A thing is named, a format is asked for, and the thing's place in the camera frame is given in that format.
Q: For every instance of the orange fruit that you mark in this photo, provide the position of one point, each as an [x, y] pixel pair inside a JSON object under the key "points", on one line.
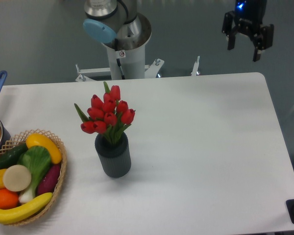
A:
{"points": [[8, 199]]}

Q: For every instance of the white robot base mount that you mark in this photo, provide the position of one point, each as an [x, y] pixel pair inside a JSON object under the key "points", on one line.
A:
{"points": [[123, 64]]}

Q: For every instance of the red tulip bouquet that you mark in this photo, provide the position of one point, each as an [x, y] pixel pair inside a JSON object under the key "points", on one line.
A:
{"points": [[109, 116]]}

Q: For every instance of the green bok choy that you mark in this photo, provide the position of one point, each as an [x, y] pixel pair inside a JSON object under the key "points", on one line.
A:
{"points": [[37, 160]]}

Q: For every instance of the woven wicker basket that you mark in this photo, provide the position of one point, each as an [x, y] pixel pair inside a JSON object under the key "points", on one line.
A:
{"points": [[21, 138]]}

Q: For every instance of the yellow banana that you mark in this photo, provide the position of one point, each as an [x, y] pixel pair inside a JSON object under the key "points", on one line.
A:
{"points": [[26, 210]]}

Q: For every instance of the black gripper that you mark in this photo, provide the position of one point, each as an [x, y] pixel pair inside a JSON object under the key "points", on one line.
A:
{"points": [[248, 18]]}

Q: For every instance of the purple sweet potato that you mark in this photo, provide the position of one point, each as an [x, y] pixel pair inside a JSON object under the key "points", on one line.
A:
{"points": [[50, 180]]}

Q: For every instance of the green cucumber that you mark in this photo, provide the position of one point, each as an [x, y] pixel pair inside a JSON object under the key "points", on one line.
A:
{"points": [[11, 157]]}

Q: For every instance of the dark grey ribbed vase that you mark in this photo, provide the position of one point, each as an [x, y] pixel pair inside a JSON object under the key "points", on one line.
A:
{"points": [[115, 160]]}

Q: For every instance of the beige round disc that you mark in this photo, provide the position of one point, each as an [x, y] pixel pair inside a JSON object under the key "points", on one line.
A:
{"points": [[16, 178]]}

